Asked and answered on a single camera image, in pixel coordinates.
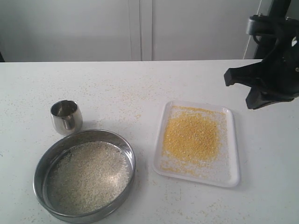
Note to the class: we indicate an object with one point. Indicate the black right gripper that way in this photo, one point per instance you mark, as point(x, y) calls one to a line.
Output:
point(277, 74)

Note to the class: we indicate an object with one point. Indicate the yellow grain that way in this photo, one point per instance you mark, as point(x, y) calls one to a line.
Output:
point(89, 177)

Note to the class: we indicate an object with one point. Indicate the stainless steel cup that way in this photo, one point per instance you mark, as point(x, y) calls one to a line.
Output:
point(66, 117)

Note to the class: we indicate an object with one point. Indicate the round steel mesh sieve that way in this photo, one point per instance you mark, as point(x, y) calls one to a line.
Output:
point(41, 179)

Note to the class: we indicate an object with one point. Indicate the fine yellow millet grains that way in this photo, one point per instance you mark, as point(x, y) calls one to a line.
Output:
point(192, 141)

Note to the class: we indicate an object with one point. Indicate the white square plastic tray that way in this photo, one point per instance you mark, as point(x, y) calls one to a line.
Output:
point(226, 170)

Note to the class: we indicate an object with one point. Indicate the white cabinet doors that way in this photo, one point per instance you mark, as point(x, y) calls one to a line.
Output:
point(126, 30)

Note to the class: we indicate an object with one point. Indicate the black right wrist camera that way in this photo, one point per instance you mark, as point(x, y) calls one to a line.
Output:
point(264, 26)

